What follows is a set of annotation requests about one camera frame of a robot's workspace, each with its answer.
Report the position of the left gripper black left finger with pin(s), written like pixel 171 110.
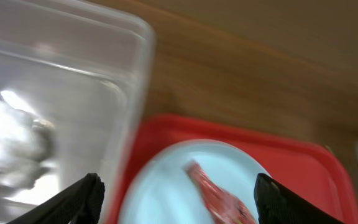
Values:
pixel 80 203

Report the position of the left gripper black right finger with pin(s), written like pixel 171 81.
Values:
pixel 277 204

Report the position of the red snack wrapper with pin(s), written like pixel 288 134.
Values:
pixel 223 206

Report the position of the clear plastic waste bin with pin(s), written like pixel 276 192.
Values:
pixel 84 68

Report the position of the red plastic tray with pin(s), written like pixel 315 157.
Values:
pixel 307 169

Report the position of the light blue plate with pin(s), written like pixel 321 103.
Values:
pixel 162 193

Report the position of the crumpled white paper tissue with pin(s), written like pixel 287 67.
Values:
pixel 26 141

